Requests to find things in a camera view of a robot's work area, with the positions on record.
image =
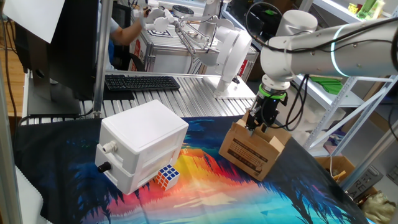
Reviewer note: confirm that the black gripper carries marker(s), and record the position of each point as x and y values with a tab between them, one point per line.
270	109

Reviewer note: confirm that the brown cardboard box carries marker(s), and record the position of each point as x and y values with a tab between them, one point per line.
248	155

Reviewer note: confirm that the slim silver white robot arm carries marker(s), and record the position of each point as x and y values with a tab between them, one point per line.
233	53

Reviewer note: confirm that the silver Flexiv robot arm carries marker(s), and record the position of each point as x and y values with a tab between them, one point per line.
311	56

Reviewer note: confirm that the bystander bare forearm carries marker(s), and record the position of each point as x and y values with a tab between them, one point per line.
127	32

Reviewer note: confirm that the white foam blocks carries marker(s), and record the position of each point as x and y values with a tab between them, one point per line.
317	115

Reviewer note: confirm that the green folded cloth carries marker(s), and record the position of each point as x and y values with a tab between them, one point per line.
329	85

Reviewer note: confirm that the flat wooden tool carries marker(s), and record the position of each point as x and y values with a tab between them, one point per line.
326	77

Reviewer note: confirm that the colourful forest print tablecloth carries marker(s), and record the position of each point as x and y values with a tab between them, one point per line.
202	193

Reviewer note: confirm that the white metal shelf rack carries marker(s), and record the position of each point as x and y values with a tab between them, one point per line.
339	96

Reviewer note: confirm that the Rubik's cube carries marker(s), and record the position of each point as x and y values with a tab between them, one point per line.
166	177

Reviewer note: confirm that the aluminium equipment case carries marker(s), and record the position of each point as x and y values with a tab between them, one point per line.
168	62

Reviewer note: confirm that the white articulated support linkage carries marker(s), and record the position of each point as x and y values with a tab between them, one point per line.
186	37

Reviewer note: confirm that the white plastic drawer cabinet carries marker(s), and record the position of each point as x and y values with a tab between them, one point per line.
140	130

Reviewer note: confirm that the grey lettered plate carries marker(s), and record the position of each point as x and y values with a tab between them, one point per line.
363	183

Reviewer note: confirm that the black computer keyboard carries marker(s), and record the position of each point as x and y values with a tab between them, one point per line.
140	83

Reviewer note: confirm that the black white fiducial marker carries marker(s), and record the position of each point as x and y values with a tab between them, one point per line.
160	33

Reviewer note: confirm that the round black disc device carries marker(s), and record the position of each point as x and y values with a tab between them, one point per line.
183	11

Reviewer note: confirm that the black mouse pad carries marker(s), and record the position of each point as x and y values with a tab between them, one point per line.
121	95

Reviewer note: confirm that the red white carton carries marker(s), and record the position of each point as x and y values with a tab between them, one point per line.
135	56

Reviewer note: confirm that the beige cloth bag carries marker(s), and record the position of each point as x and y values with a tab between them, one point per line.
379	207

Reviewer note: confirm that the white robotic hand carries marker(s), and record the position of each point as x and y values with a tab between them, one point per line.
158	21

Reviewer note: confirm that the black office chair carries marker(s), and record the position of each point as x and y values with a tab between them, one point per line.
124	59

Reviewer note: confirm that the small yellow cup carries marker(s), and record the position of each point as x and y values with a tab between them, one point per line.
353	8

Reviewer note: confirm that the green plastic bottle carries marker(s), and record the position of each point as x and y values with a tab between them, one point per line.
365	7

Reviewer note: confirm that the pale yellow bottle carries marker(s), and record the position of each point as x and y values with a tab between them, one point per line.
378	11

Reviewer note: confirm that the black computer monitor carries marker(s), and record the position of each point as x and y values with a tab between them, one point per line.
74	46

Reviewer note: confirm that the white paper sheet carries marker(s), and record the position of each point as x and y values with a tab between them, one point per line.
34	15

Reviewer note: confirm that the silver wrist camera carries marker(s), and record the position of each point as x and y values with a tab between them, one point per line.
255	111

